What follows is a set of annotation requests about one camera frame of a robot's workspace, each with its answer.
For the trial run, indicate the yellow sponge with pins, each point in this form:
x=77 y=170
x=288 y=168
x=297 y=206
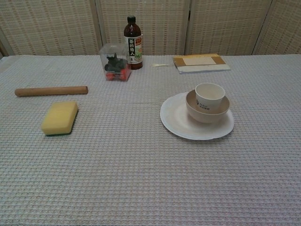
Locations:
x=58 y=116

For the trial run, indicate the dark sauce bottle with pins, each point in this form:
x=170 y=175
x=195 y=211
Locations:
x=132 y=30

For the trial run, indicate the white plate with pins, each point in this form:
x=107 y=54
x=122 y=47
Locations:
x=174 y=122

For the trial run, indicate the light woven tablecloth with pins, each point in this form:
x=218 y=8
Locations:
x=117 y=183

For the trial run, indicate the beige bowl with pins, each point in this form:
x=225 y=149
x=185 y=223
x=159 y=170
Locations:
x=202 y=116

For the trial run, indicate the white paper cup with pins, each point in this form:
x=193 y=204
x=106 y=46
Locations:
x=209 y=94

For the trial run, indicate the wooden rolling pin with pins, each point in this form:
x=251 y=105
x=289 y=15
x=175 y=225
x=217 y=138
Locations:
x=51 y=91

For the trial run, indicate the black red toy vehicle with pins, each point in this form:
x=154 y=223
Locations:
x=116 y=66

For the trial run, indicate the woven folding screen panel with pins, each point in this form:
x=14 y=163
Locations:
x=160 y=23
x=47 y=26
x=228 y=26
x=287 y=28

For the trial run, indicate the clear plastic box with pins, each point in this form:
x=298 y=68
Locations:
x=105 y=50

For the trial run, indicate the beige book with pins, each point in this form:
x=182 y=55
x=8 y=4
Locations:
x=200 y=64

